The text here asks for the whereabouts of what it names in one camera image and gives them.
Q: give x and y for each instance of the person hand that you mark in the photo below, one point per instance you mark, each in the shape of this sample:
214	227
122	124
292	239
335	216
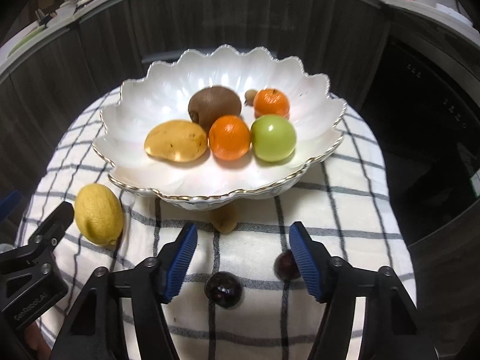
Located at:
36	342

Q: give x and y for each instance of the orange tangerine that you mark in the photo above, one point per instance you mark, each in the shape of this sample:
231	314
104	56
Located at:
271	101
229	138

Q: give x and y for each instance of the dark plum round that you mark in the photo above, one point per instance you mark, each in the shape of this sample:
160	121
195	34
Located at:
224	289

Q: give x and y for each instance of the orange tangerine in bowl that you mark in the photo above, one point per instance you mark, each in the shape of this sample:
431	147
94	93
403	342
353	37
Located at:
271	101

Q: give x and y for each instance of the brown kiwi fruit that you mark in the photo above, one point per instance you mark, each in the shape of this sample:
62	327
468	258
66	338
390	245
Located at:
209	104

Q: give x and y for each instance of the white scalloped bowl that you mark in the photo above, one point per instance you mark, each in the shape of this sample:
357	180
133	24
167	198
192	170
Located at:
207	182

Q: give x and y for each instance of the yellow lemon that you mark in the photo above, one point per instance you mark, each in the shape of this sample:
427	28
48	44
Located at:
98	214

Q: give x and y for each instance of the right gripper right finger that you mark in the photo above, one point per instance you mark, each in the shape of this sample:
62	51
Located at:
391	326

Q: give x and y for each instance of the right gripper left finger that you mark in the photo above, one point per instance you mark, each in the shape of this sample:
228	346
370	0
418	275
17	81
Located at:
93	329

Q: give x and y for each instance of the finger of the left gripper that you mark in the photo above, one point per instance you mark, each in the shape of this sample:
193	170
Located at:
52	230
9	204

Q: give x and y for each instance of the grey drawer handle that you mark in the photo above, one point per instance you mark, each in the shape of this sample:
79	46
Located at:
174	55

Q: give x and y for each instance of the green white sticker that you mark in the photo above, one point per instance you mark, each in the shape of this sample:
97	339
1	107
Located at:
475	182

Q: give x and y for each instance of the yellow mango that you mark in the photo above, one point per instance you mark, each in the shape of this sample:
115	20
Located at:
179	141

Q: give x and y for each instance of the checkered white cloth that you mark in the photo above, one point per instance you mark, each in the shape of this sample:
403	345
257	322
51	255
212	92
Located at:
343	202

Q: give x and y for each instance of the green apple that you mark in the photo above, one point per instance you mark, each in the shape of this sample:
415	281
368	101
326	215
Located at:
273	138

